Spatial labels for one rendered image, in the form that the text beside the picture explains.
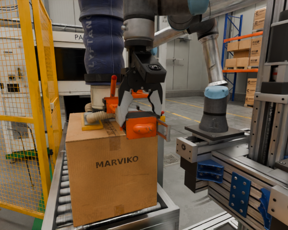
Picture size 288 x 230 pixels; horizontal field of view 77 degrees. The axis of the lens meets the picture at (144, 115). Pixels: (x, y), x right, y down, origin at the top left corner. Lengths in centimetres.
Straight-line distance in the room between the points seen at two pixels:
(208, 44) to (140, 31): 75
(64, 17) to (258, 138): 947
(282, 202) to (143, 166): 52
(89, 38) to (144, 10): 56
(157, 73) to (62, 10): 964
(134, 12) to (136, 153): 59
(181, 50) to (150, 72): 1154
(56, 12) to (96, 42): 898
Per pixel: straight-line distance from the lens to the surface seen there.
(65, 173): 169
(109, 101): 75
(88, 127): 89
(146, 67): 37
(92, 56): 97
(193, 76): 1245
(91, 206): 93
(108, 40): 95
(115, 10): 100
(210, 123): 100
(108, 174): 85
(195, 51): 1256
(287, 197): 69
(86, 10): 101
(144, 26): 45
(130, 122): 41
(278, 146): 95
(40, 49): 201
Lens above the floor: 132
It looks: 12 degrees down
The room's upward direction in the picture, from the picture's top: straight up
